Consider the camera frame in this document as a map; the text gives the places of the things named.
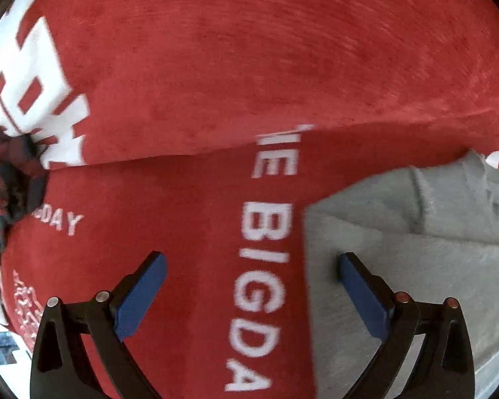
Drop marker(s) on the grey fleece garment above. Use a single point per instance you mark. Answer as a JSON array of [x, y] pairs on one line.
[[432, 266]]

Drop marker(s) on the dark red black cloth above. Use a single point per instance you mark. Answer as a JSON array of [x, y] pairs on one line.
[[8, 174]]

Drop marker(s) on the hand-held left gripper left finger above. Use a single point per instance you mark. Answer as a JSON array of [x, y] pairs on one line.
[[143, 291]]

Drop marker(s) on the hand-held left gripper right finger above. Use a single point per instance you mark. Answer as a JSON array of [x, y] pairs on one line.
[[364, 295]]

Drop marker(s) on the blue printed object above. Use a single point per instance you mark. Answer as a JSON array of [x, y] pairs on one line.
[[0, 347]]

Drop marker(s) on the red printed blanket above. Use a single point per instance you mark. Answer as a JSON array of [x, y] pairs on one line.
[[233, 70]]

